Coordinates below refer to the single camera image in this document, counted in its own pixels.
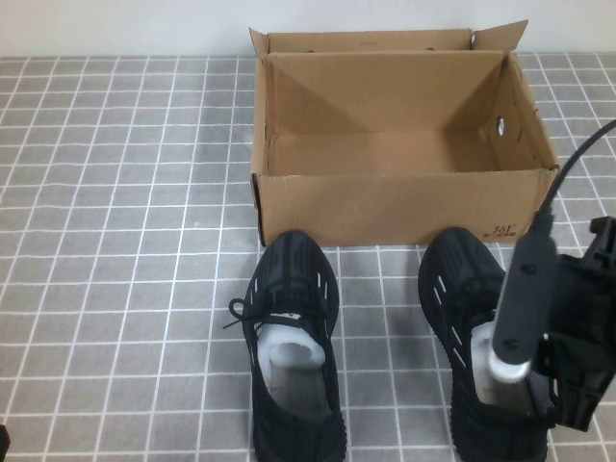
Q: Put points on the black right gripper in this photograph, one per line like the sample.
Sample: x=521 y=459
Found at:
x=584 y=313

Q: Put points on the black knit sneaker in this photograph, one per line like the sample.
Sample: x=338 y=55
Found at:
x=289 y=269
x=457 y=269

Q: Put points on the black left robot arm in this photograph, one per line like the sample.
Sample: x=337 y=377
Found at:
x=4 y=445

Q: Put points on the white paper shoe stuffing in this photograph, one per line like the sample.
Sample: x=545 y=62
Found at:
x=293 y=344
x=483 y=349

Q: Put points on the brown cardboard shoe box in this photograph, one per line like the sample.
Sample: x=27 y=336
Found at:
x=385 y=202

